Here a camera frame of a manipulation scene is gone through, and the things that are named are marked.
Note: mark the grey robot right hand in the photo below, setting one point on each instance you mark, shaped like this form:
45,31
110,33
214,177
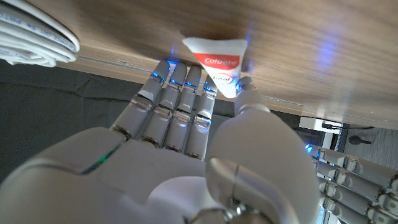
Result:
140,180

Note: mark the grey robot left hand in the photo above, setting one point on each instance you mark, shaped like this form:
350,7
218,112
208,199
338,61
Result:
357,180

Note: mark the white red toothpaste tube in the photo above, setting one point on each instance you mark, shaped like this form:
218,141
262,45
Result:
217,51

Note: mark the white power strip box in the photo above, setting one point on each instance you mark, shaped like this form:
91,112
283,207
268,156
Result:
311,124

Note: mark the black backdrop curtain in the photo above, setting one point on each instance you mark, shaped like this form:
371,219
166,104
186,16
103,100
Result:
46,102

